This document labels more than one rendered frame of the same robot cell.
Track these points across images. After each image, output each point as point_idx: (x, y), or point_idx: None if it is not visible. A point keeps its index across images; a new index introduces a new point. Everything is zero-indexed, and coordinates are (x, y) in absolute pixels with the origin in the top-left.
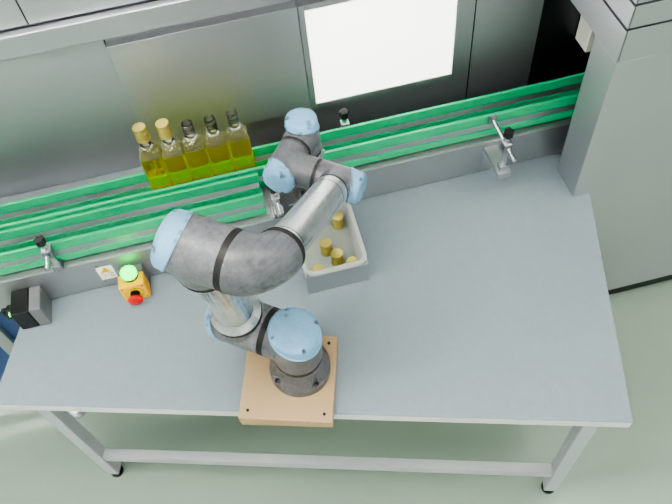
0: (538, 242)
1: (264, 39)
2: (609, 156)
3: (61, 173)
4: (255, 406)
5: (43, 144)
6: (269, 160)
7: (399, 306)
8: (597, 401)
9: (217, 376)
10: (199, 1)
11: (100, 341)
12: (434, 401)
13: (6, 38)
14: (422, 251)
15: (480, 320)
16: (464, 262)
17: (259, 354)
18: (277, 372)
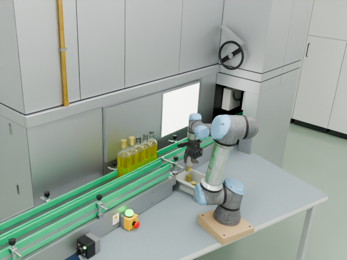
0: (254, 167)
1: (151, 106)
2: (257, 134)
3: (66, 187)
4: (225, 233)
5: (65, 167)
6: (196, 127)
7: None
8: (315, 194)
9: (195, 237)
10: (136, 88)
11: (131, 248)
12: (274, 212)
13: (74, 104)
14: (223, 179)
15: (262, 189)
16: (239, 178)
17: (224, 200)
18: (226, 214)
